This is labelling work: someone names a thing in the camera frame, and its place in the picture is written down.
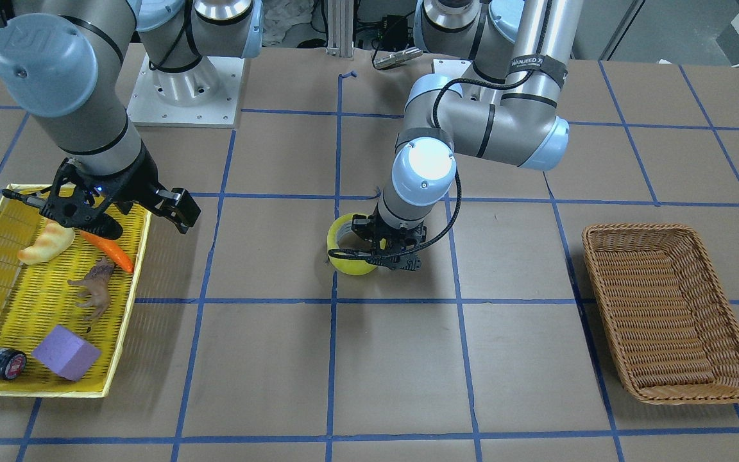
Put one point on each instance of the toy bread loaf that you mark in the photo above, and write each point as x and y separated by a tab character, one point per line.
50	243

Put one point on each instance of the brown wicker basket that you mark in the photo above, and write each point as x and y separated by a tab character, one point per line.
673	336

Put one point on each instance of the toy lion figurine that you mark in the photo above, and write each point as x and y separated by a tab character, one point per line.
95	285

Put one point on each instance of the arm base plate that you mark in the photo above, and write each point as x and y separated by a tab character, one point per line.
206	96
453	68

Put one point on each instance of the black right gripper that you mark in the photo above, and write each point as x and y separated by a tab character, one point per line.
140	182

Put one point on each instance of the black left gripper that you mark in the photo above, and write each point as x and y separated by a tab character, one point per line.
387	231

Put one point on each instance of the yellow woven basket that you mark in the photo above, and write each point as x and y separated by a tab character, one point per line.
35	299

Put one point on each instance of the orange toy carrot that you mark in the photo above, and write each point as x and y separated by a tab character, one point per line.
111	249

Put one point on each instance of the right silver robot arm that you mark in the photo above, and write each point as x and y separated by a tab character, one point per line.
60	61

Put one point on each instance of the purple foam cube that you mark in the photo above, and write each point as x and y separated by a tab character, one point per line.
66	353

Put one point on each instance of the aluminium frame post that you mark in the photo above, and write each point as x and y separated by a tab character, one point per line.
340	29

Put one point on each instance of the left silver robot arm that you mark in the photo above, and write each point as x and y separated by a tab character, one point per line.
502	109

